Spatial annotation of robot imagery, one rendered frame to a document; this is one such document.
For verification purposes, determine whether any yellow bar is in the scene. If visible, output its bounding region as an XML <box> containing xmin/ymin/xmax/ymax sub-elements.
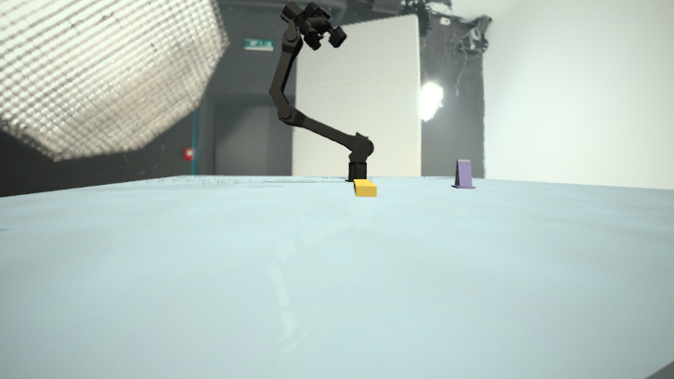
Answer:
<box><xmin>354</xmin><ymin>179</ymin><xmax>377</xmax><ymax>197</ymax></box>

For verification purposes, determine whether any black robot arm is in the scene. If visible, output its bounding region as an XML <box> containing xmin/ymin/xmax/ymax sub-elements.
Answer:
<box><xmin>268</xmin><ymin>2</ymin><xmax>374</xmax><ymax>182</ymax></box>

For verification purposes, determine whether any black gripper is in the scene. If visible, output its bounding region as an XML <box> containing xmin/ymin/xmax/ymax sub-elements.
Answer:
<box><xmin>304</xmin><ymin>2</ymin><xmax>346</xmax><ymax>48</ymax></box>

